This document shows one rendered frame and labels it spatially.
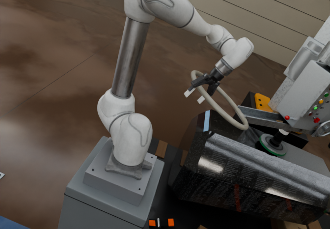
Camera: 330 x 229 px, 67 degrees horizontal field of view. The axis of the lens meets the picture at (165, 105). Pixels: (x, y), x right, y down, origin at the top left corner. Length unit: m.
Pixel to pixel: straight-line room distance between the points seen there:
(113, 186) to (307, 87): 1.36
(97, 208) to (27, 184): 1.06
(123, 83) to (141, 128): 0.23
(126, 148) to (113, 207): 0.28
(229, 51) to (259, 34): 6.74
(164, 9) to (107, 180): 0.77
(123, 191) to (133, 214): 0.11
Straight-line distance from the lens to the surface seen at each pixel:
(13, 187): 2.26
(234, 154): 1.98
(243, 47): 1.33
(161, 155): 2.68
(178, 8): 0.92
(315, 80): 1.86
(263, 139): 2.11
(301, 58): 2.67
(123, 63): 1.13
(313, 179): 2.29
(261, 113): 1.92
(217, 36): 1.37
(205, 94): 1.37
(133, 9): 1.03
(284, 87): 2.82
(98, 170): 1.24
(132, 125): 1.10
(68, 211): 1.41
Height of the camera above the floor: 1.83
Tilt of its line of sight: 32 degrees down
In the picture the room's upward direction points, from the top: 23 degrees clockwise
